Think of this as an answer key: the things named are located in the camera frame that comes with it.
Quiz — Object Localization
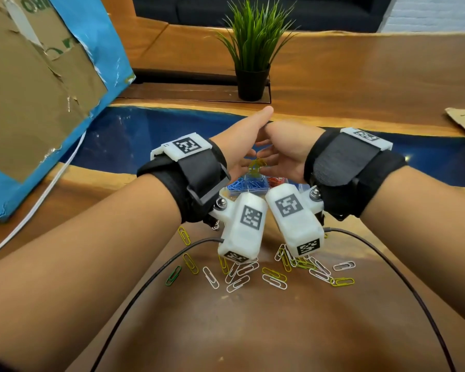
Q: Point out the person's left hand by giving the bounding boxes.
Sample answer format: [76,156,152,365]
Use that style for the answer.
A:
[211,106,274,182]

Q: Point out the person's right hand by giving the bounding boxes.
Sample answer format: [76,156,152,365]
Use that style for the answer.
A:
[256,120,326,184]

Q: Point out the person's left forearm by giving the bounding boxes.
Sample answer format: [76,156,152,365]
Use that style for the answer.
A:
[0,174,183,372]

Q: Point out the person's right forearm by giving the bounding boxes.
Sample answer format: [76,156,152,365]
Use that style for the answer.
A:
[360,166,465,333]

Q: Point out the clear plastic clip box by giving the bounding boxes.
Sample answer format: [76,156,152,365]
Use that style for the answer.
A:
[226,172,311,199]

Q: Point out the pile of blue clips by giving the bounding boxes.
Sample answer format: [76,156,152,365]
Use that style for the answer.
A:
[228,175,270,194]

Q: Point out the potted green plant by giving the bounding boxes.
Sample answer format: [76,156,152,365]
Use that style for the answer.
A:
[212,0,300,102]

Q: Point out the white left marker plate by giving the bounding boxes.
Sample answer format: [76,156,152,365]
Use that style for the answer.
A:
[150,132,213,162]

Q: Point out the white marker plate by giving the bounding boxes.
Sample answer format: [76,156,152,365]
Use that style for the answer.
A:
[340,127,394,152]
[150,132,213,162]

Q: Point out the white right marker plate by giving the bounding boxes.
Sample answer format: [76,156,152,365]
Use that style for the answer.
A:
[340,127,394,152]

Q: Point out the dark sofa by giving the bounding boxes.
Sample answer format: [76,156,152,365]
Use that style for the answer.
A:
[131,0,394,34]

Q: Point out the scattered coloured paper clips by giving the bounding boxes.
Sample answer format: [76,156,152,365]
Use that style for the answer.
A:
[165,226,357,294]

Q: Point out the cardboard box with blue tape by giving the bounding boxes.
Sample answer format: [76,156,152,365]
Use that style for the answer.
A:
[0,0,136,222]

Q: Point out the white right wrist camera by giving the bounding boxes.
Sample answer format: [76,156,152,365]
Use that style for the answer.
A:
[265,183,326,258]

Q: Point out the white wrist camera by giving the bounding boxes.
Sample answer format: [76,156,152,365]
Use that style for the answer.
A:
[210,192,268,265]
[265,183,326,258]

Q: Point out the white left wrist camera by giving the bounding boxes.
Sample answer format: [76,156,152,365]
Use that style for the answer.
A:
[210,192,268,265]

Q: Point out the black left wrist strap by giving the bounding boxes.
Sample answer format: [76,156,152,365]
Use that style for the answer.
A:
[137,138,232,224]

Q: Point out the black wrist strap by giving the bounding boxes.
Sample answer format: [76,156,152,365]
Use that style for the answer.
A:
[303,128,408,222]
[137,138,232,224]

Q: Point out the black right wrist strap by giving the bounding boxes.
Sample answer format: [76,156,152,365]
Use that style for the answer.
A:
[303,128,408,222]

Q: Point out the black left camera cable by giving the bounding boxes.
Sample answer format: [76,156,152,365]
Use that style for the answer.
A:
[90,237,225,372]

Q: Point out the black camera cable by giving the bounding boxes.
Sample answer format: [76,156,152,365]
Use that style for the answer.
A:
[90,237,225,372]
[323,227,456,372]

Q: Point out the black right camera cable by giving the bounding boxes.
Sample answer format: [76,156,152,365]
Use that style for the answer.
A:
[323,227,456,372]

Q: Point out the white cable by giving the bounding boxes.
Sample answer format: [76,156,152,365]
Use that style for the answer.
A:
[0,131,87,262]

